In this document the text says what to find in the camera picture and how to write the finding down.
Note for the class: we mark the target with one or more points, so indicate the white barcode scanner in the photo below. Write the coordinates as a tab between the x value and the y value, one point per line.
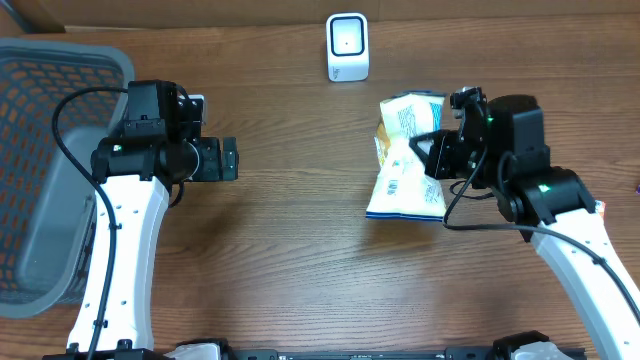
347	46

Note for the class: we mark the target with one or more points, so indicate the grey plastic shopping basket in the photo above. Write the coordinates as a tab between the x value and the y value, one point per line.
47	207

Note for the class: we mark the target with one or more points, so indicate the small orange tissue pack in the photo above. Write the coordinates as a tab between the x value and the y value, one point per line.
600	208

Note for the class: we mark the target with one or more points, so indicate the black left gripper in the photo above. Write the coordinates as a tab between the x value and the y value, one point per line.
213	169

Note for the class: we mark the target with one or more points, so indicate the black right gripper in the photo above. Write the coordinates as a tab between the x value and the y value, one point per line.
434	159

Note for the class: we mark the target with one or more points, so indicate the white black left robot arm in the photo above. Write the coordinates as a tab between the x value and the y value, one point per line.
138	172

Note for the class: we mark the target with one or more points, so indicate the yellow snack bag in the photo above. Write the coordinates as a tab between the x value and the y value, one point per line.
402	189

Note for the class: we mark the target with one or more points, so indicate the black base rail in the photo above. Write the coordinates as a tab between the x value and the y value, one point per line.
219	349

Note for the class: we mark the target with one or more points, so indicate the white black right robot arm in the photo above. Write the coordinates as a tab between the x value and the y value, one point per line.
500	145

